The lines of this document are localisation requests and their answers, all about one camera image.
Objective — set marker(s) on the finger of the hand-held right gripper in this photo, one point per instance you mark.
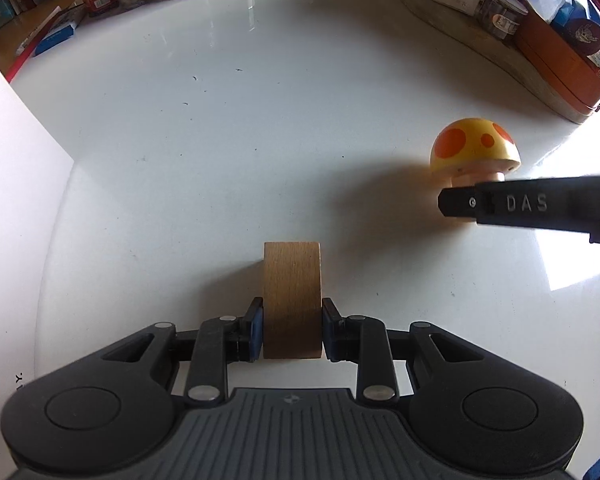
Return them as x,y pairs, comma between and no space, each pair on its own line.
524,205

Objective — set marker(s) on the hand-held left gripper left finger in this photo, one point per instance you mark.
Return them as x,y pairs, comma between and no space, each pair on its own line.
256,332

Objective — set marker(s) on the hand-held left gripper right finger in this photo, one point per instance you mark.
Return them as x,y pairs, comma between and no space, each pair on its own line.
330,335

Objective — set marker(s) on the wooden block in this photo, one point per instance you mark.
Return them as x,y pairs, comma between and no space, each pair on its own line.
292,300

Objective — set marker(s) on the yellow spotted mushroom toy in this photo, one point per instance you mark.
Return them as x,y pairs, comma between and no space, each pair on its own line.
474,147

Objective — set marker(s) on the white cardboard box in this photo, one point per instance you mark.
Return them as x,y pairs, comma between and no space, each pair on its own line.
15,210

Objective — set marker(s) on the orange basket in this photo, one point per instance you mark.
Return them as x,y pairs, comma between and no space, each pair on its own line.
554,60

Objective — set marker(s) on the wooden slab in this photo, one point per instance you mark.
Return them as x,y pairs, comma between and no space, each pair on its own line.
479,50

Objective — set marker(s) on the dark round tin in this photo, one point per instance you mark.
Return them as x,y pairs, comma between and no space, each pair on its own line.
584,35

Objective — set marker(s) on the small dark-lid jar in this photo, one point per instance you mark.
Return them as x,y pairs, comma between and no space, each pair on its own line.
502,15

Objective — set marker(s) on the blue packet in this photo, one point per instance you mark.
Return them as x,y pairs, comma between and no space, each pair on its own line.
60,35

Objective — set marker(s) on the red strip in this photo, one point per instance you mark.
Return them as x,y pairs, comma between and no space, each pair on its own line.
30,45

